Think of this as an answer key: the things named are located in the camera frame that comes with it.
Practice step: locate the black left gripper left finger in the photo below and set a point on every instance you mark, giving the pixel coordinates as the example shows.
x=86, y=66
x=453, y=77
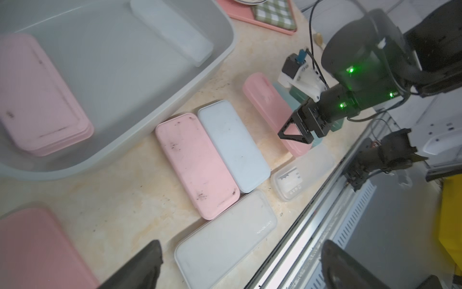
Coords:
x=140, y=272

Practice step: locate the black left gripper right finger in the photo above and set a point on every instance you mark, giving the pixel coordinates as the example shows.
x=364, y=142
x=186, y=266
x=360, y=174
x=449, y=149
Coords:
x=342, y=271

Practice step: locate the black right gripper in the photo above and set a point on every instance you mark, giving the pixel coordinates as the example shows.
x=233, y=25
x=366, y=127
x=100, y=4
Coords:
x=335, y=104

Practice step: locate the translucent pink pencil case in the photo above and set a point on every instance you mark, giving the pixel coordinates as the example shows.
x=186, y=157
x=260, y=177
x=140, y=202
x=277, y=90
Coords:
x=272, y=107

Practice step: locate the light blue pencil case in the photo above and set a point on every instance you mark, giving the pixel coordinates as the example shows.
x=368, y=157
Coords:
x=235, y=145

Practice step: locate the pale pink pencil case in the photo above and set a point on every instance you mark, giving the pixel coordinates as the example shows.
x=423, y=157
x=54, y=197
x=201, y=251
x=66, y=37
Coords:
x=197, y=163

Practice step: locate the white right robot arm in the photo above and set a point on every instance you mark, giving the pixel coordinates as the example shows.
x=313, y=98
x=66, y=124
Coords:
x=374, y=62

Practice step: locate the teal pencil case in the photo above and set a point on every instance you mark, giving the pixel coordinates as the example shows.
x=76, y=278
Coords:
x=293, y=104

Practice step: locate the clear case with label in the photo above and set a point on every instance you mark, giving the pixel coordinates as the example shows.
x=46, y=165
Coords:
x=301, y=173

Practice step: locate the grey flat pencil case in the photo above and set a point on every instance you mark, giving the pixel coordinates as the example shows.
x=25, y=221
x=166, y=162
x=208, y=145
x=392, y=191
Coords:
x=208, y=254

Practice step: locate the dark pink flat case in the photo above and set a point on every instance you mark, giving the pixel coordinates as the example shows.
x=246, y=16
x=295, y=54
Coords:
x=37, y=254

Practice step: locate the grey plastic storage box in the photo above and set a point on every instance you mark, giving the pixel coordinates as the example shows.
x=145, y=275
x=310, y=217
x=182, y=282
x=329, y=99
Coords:
x=124, y=75

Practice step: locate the green checkered cloth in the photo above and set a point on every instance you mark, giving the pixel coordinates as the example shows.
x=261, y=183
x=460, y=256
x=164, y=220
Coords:
x=276, y=13

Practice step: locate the pink serving tray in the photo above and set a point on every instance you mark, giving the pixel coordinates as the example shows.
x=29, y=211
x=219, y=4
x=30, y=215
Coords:
x=244, y=13

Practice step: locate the orange patterned plate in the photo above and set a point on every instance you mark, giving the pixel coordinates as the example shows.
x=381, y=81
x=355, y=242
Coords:
x=251, y=2

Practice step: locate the aluminium front rail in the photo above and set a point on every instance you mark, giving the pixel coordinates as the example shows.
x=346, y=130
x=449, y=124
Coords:
x=333, y=214

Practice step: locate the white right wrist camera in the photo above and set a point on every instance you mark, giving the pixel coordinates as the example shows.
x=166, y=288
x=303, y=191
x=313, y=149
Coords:
x=302, y=80

